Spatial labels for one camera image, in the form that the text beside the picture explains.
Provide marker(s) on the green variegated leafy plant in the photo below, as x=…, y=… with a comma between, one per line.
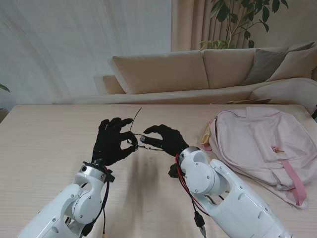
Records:
x=3, y=88

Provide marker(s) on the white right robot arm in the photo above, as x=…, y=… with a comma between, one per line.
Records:
x=223, y=198

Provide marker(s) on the beige fabric sofa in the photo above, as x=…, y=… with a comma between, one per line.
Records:
x=161, y=72

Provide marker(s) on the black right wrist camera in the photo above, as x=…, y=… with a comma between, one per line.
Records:
x=173, y=171

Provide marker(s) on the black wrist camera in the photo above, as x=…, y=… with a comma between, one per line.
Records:
x=110, y=177
x=173, y=171

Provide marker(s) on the white backdrop cloth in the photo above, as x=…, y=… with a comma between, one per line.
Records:
x=74, y=49

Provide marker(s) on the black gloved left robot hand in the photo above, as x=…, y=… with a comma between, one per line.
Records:
x=109, y=143

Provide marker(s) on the pale pink backpack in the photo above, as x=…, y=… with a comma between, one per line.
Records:
x=260, y=138

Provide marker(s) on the tall green leafy houseplant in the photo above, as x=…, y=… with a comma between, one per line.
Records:
x=223, y=12

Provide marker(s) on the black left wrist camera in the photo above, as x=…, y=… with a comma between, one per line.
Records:
x=110, y=177

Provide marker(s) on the grey sofa cushion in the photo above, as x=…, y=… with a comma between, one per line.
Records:
x=267, y=64

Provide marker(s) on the yellow backpack charm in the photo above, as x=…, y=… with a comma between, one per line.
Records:
x=204, y=136

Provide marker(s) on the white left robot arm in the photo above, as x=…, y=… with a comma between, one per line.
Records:
x=74, y=198

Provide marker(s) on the beige loose sofa cushion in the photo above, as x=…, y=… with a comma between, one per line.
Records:
x=297, y=64

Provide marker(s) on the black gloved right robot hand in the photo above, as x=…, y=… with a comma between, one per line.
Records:
x=171, y=141

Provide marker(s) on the dark thin-framed sunglasses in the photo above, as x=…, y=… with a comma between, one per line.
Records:
x=151, y=148

